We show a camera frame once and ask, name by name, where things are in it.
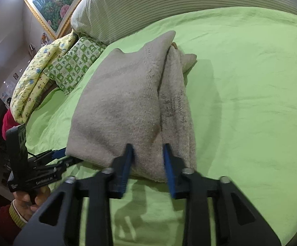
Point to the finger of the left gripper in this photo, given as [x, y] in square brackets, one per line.
[47, 156]
[42, 166]

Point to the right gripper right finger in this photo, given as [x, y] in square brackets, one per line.
[237, 221]

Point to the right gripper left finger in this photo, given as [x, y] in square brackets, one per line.
[80, 208]

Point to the beige knit sweater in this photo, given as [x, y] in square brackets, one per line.
[136, 98]

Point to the red sleeve left forearm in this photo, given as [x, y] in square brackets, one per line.
[10, 224]

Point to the left hand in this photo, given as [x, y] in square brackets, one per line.
[23, 204]

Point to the yellow patterned quilt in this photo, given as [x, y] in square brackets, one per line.
[30, 87]

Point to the green white patterned pillow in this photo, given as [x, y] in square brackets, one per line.
[69, 69]

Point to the green bed sheet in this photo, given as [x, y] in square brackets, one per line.
[243, 98]

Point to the striped grey headboard cushion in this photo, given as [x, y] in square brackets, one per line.
[110, 20]

